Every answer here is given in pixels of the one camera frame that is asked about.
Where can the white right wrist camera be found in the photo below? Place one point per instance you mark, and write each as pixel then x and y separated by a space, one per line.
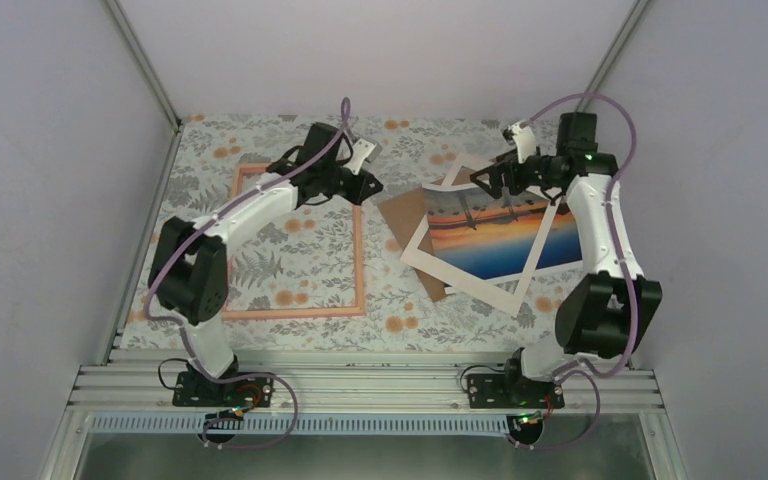
pixel 522 137

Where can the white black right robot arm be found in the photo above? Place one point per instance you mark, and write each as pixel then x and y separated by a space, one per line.
pixel 603 319

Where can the brown cardboard backing board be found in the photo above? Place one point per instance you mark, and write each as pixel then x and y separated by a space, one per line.
pixel 402 214

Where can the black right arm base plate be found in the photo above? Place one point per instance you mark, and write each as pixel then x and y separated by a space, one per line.
pixel 493 391

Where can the aluminium enclosure corner post right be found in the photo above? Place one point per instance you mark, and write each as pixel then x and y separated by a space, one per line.
pixel 621 39

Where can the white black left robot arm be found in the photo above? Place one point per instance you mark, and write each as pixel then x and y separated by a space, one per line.
pixel 189 275

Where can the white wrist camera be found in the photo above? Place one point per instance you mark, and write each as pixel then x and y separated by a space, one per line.
pixel 363 151
pixel 522 137

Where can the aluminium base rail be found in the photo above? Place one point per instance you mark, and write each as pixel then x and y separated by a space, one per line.
pixel 353 389

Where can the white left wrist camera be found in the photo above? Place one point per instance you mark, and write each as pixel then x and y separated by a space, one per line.
pixel 363 151

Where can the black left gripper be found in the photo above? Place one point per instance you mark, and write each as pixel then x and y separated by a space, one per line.
pixel 362 191

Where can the floral patterned table mat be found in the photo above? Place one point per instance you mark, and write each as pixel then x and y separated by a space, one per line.
pixel 293 285

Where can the aluminium enclosure corner post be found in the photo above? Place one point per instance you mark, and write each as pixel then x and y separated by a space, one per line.
pixel 621 39
pixel 135 48

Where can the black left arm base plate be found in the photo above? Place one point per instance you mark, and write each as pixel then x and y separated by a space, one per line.
pixel 194 390

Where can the perforated grey cable tray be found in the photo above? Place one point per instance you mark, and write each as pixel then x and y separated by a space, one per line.
pixel 304 424

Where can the white photo mat border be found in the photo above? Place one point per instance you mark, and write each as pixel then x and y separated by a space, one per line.
pixel 506 295

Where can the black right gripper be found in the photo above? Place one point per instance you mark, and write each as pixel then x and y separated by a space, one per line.
pixel 508 165

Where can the aluminium enclosure corner post left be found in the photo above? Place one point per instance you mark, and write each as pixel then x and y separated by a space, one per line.
pixel 135 48

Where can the pink wooden picture frame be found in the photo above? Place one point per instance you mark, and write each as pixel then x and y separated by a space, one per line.
pixel 359 265

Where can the sunset landscape photo print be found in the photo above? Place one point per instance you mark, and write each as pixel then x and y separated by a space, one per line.
pixel 492 238

